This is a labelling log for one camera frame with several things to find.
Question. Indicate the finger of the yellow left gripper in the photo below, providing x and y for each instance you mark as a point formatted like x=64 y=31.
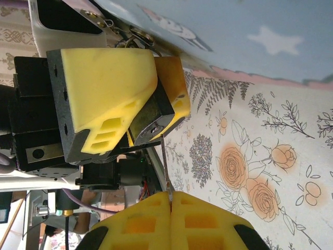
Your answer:
x=104 y=86
x=177 y=86

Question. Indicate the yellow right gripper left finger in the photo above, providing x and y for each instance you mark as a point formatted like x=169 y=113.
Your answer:
x=145 y=234

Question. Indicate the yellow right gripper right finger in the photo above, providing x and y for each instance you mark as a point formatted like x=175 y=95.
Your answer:
x=203 y=234

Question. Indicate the thin metal rod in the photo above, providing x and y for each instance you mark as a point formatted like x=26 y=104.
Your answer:
x=166 y=169

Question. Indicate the floral print tablecloth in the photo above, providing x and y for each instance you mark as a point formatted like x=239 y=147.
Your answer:
x=260 y=117

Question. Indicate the grey metal stand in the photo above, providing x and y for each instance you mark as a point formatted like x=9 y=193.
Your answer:
x=32 y=229

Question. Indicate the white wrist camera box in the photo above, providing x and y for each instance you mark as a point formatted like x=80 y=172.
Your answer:
x=72 y=41

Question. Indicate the aluminium table frame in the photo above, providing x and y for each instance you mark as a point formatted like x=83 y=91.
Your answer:
x=157 y=166

